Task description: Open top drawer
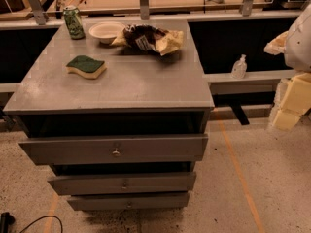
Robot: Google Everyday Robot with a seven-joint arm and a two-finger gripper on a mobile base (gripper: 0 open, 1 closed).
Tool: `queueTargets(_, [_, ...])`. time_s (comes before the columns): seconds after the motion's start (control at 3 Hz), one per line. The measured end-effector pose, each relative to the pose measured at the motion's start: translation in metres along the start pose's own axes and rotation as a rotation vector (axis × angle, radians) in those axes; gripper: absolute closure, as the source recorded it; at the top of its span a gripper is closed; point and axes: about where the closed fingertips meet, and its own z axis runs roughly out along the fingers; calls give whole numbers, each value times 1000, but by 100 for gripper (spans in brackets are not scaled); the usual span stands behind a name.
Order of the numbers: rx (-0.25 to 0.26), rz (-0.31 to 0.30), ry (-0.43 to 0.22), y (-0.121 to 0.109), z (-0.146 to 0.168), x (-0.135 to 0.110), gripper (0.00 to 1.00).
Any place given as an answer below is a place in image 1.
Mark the yellow brown chip bag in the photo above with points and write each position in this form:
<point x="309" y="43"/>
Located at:
<point x="146" y="37"/>

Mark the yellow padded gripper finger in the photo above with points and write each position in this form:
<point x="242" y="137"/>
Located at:
<point x="277" y="45"/>

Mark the green yellow sponge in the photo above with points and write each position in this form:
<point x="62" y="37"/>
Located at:
<point x="86" y="67"/>

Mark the grey drawer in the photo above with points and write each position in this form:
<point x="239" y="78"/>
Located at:
<point x="129" y="201"/>
<point x="121" y="149"/>
<point x="123" y="183"/>

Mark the grey metal bracket middle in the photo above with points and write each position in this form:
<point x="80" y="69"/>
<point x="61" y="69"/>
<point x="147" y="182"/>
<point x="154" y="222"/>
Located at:
<point x="144" y="9"/>

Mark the grey metal bracket left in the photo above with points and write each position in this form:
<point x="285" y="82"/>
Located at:
<point x="38" y="12"/>

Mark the grey metal bracket right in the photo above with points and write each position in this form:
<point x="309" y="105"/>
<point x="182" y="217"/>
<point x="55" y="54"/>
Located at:
<point x="246" y="7"/>

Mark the grey metal bracket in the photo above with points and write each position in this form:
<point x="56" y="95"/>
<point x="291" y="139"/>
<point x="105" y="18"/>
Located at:
<point x="144" y="9"/>
<point x="38" y="12"/>
<point x="246" y="7"/>

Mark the grey middle drawer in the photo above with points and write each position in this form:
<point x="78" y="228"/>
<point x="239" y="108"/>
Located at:
<point x="123" y="183"/>

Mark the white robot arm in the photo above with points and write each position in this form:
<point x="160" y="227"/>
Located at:
<point x="295" y="44"/>

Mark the grey bottom drawer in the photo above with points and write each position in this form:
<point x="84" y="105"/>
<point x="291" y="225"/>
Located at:
<point x="129" y="201"/>

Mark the black plug on floor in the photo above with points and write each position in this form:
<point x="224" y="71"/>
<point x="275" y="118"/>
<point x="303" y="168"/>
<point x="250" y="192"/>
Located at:
<point x="6" y="220"/>

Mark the clear sanitizer bottle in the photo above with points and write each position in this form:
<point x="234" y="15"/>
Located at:
<point x="239" y="68"/>

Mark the grey drawer cabinet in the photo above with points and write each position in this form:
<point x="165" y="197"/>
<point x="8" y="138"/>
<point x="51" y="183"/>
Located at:
<point x="139" y="93"/>

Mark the grey top drawer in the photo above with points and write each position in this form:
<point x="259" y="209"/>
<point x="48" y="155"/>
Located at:
<point x="121" y="149"/>

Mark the white paper bowl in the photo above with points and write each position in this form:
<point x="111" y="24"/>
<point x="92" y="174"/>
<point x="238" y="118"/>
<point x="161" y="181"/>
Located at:
<point x="106" y="32"/>

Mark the green soda can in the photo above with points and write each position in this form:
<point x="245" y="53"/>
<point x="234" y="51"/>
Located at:
<point x="73" y="22"/>

